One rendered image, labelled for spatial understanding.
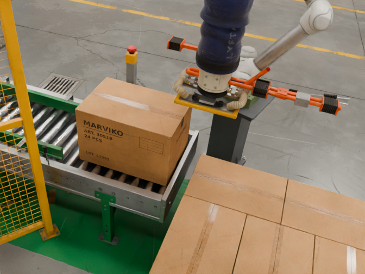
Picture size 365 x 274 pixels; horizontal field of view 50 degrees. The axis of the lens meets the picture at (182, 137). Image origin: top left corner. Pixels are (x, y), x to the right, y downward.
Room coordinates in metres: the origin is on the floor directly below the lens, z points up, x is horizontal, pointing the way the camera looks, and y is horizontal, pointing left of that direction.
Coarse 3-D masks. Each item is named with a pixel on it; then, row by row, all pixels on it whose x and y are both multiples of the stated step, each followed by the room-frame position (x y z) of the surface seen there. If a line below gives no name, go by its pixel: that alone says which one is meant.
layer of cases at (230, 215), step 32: (224, 160) 1.96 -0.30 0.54; (192, 192) 1.64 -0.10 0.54; (224, 192) 1.67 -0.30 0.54; (256, 192) 1.71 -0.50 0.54; (288, 192) 1.74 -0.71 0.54; (320, 192) 1.78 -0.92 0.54; (192, 224) 1.40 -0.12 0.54; (224, 224) 1.43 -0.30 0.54; (256, 224) 1.46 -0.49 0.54; (288, 224) 1.49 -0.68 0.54; (320, 224) 1.52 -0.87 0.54; (352, 224) 1.55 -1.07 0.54; (160, 256) 1.17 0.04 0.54; (192, 256) 1.19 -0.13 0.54; (224, 256) 1.22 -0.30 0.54; (256, 256) 1.24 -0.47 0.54; (288, 256) 1.27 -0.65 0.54; (320, 256) 1.29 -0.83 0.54; (352, 256) 1.32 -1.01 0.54
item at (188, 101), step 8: (192, 96) 1.73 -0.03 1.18; (200, 96) 1.78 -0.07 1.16; (184, 104) 1.69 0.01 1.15; (192, 104) 1.69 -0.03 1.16; (200, 104) 1.69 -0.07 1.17; (208, 104) 1.70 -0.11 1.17; (216, 104) 1.71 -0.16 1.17; (224, 104) 1.72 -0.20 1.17; (216, 112) 1.65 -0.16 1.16; (224, 112) 1.66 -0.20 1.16; (232, 112) 1.66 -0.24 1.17
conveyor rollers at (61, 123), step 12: (36, 108) 2.28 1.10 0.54; (48, 108) 2.29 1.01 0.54; (36, 120) 2.14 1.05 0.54; (48, 120) 2.15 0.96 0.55; (60, 120) 2.17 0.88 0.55; (36, 132) 2.01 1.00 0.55; (48, 132) 2.02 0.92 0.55; (72, 132) 2.09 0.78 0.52; (60, 144) 1.94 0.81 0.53; (72, 144) 1.94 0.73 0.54; (48, 156) 1.80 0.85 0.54; (72, 156) 1.82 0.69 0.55; (84, 168) 1.73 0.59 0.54; (96, 168) 1.74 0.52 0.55; (120, 180) 1.66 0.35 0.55
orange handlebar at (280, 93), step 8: (192, 48) 2.10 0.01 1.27; (192, 72) 1.81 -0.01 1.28; (240, 80) 1.79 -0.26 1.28; (248, 88) 1.74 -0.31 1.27; (272, 88) 1.75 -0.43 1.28; (280, 88) 1.75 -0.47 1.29; (280, 96) 1.70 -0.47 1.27; (288, 96) 1.69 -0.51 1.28; (312, 104) 1.66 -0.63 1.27; (320, 104) 1.66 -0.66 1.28
